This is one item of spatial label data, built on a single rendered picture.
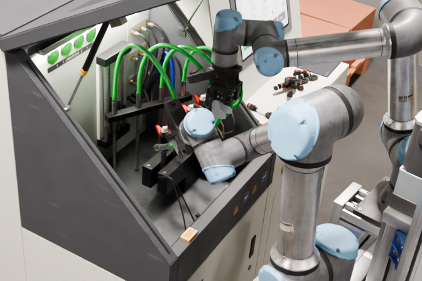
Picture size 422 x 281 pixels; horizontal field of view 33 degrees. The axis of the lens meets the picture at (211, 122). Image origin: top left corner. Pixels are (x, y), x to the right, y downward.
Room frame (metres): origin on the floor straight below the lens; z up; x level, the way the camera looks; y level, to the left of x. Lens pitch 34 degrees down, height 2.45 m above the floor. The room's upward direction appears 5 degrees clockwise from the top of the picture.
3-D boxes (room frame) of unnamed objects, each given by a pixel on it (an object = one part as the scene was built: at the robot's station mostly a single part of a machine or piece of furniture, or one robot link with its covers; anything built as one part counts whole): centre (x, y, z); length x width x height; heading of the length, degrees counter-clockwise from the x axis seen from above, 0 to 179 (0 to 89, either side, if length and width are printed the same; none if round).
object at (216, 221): (1.80, -0.06, 0.87); 0.62 x 0.04 x 0.16; 153
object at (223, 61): (1.81, -0.02, 1.46); 0.08 x 0.08 x 0.05
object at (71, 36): (2.03, 0.38, 1.43); 0.54 x 0.03 x 0.02; 153
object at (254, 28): (1.80, -0.12, 1.54); 0.11 x 0.11 x 0.08; 5
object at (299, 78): (2.50, -0.32, 1.01); 0.23 x 0.11 x 0.06; 153
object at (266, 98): (2.46, -0.31, 0.96); 0.70 x 0.22 x 0.03; 153
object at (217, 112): (1.79, -0.02, 1.28); 0.06 x 0.03 x 0.09; 63
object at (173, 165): (2.02, 0.09, 0.91); 0.34 x 0.10 x 0.15; 153
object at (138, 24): (2.25, 0.27, 1.20); 0.13 x 0.03 x 0.31; 153
